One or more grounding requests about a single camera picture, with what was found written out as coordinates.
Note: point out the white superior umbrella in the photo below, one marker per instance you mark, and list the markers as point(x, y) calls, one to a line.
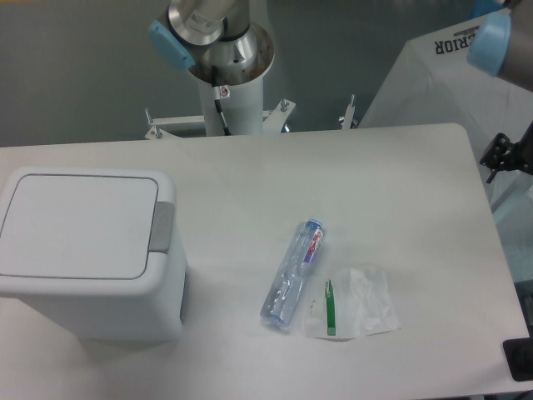
point(432, 83)

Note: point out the clear plastic bag green strip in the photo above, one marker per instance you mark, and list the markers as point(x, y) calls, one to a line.
point(353, 302)

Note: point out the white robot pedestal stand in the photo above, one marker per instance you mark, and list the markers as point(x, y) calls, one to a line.
point(230, 80)

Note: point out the clear plastic water bottle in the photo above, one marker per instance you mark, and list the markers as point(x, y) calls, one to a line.
point(298, 263)

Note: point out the black device at table edge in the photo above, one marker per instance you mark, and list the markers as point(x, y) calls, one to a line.
point(518, 354)

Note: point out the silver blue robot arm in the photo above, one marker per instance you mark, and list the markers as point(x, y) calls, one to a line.
point(501, 47)

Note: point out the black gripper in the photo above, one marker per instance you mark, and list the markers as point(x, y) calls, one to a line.
point(502, 155)

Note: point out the white push-lid trash can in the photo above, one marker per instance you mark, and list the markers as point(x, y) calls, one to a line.
point(95, 250)

